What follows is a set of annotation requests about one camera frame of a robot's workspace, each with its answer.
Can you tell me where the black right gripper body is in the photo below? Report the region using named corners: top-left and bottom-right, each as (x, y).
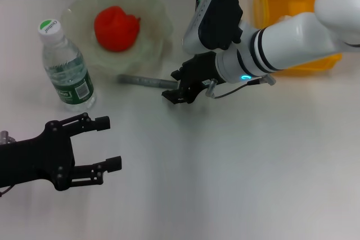
top-left (179, 51), bottom-right (226, 105)

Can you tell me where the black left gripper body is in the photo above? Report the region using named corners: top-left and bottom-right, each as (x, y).
top-left (0, 120), bottom-right (77, 192)

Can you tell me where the grey glitter pen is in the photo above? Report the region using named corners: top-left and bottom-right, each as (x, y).
top-left (117, 74), bottom-right (179, 89)

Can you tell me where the clear green-label water bottle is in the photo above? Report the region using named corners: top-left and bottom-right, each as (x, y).
top-left (37, 19), bottom-right (97, 112)

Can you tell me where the pale green glass plate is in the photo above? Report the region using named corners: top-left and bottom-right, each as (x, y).
top-left (60, 0), bottom-right (174, 75)

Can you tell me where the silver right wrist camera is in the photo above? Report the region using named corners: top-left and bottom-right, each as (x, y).
top-left (182, 0), bottom-right (244, 55)

